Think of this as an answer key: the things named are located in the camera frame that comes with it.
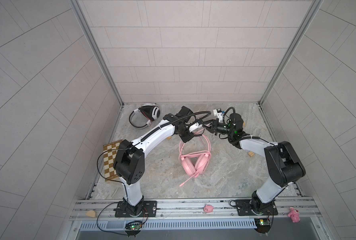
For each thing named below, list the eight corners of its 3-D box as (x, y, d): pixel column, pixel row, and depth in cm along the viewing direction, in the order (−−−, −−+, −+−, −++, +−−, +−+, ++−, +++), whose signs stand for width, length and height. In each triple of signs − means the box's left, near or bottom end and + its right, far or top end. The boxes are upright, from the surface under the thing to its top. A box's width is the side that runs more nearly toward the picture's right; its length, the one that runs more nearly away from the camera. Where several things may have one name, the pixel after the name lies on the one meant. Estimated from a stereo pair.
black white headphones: (133, 131, 102) (130, 123, 95) (129, 118, 109) (125, 109, 102) (162, 120, 108) (161, 112, 101) (156, 108, 115) (154, 100, 108)
